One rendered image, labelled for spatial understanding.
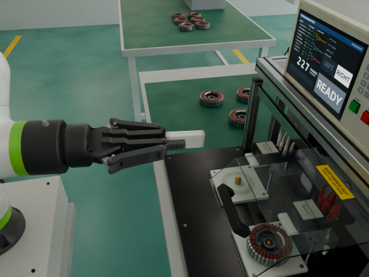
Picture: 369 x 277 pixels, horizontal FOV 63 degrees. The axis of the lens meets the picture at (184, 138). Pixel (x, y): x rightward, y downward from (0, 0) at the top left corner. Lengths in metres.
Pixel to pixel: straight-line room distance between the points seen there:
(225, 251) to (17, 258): 0.51
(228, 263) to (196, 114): 0.74
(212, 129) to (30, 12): 4.50
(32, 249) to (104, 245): 1.02
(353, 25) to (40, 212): 0.85
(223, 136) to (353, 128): 0.65
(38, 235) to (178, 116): 0.77
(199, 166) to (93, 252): 0.96
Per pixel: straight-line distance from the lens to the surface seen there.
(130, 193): 2.05
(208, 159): 1.10
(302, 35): 0.85
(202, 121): 1.33
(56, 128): 0.52
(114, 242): 1.84
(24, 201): 0.96
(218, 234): 0.89
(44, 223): 0.88
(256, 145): 0.95
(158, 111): 1.40
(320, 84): 0.78
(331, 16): 0.75
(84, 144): 0.51
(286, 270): 0.86
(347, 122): 0.72
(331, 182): 0.67
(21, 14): 5.50
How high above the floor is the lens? 1.50
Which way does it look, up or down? 37 degrees down
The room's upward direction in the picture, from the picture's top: straight up
